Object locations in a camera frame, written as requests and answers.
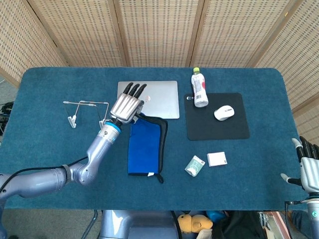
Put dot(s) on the silver laptop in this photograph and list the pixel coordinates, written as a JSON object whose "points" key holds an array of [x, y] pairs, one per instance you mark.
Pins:
{"points": [[164, 99]]}

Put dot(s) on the blue object under table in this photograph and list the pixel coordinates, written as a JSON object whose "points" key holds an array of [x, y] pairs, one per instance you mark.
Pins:
{"points": [[214, 215]]}

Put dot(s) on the yellow plush toy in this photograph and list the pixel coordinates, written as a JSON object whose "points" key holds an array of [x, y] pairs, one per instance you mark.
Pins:
{"points": [[192, 222]]}

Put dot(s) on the green tissue pack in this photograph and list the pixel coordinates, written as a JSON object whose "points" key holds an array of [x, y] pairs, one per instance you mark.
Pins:
{"points": [[195, 165]]}

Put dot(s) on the black mouse pad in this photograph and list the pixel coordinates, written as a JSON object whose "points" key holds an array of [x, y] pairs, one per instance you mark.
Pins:
{"points": [[219, 129]]}

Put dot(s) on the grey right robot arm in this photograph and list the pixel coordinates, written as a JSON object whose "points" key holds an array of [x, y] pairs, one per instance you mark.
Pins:
{"points": [[313, 219]]}

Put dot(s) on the grey robot torso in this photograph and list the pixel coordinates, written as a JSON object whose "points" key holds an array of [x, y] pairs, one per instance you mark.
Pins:
{"points": [[129, 224]]}

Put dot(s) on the woven folding screen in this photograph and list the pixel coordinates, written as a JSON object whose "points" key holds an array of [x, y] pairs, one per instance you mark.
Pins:
{"points": [[159, 32]]}

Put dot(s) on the blue carpet table cover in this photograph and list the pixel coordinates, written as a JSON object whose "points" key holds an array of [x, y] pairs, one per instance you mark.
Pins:
{"points": [[49, 144]]}

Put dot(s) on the white computer mouse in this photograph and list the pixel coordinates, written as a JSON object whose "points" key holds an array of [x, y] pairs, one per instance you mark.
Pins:
{"points": [[223, 113]]}

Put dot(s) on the orange wooden box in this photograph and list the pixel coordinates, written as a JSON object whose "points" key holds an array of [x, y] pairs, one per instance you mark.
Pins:
{"points": [[276, 224]]}

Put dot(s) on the striped shoe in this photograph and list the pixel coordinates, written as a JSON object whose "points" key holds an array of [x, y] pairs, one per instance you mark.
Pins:
{"points": [[264, 220]]}

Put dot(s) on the white tissue pack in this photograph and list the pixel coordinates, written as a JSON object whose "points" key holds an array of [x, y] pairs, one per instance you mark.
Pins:
{"points": [[216, 159]]}

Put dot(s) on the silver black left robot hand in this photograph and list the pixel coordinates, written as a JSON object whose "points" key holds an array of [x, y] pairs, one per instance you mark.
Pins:
{"points": [[125, 107]]}

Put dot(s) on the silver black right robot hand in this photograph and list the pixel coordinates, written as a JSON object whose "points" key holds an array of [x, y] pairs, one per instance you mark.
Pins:
{"points": [[310, 171]]}

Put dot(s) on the grey and blue cloth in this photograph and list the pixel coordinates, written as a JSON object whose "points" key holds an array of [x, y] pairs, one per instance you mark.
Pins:
{"points": [[143, 149]]}

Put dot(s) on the black bag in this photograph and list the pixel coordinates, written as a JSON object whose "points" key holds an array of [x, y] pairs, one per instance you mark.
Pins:
{"points": [[236, 226]]}

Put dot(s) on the white plastic drink bottle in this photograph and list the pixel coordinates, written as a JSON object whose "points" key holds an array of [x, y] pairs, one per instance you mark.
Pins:
{"points": [[199, 94]]}

